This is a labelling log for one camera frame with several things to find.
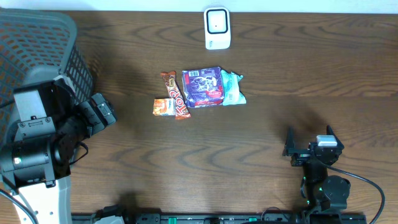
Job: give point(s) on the orange chocolate bar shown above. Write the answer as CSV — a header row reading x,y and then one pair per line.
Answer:
x,y
181,110

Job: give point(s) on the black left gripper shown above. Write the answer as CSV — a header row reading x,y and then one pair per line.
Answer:
x,y
101,109

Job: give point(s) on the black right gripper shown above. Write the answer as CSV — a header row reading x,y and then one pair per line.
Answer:
x,y
300,158

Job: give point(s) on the teal white snack packet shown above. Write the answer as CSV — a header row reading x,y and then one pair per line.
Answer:
x,y
232,94

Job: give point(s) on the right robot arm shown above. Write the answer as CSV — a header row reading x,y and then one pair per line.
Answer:
x,y
326,194

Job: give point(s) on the white barcode scanner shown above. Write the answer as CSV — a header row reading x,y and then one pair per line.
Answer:
x,y
217,27

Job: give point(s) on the grey plastic mesh basket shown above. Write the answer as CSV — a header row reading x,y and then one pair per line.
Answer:
x,y
37,47

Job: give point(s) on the purple snack packet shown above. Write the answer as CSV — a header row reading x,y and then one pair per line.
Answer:
x,y
203,87

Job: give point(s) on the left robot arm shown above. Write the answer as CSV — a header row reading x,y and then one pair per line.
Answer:
x,y
36,160

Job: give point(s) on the small orange snack packet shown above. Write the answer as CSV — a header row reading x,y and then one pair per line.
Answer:
x,y
164,107

